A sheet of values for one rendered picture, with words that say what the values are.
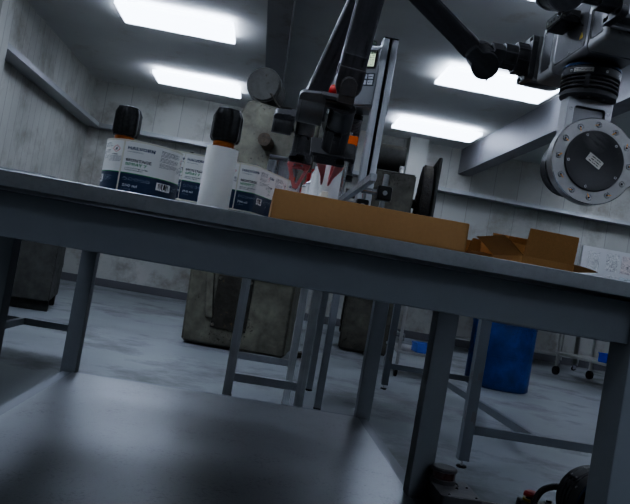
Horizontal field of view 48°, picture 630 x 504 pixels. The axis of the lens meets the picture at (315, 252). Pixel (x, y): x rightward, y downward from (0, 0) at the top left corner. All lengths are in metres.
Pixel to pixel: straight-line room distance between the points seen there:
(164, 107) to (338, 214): 10.89
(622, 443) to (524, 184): 11.31
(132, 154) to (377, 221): 1.06
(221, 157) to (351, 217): 1.07
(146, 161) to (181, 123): 9.83
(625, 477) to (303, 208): 0.56
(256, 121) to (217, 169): 4.27
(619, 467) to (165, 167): 1.30
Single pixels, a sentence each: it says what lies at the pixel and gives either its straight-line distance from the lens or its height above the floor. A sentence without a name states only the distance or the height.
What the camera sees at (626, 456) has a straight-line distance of 1.07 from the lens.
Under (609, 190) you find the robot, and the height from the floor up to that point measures 1.07.
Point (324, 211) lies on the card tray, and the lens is 0.92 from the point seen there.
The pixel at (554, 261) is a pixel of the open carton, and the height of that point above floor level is 1.02.
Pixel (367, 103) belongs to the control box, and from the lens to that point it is 2.17.
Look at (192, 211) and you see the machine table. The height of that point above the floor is 0.82.
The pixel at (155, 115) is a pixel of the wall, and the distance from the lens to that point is 11.77.
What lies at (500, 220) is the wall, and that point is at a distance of 12.11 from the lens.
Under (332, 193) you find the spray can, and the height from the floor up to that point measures 0.97.
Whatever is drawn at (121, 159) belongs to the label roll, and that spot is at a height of 0.97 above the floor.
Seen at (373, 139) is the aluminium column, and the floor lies 1.19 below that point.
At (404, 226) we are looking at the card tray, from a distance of 0.94.
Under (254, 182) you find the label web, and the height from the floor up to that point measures 1.01.
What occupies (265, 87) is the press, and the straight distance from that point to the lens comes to 6.32.
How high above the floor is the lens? 0.77
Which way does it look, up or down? 2 degrees up
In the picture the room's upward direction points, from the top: 10 degrees clockwise
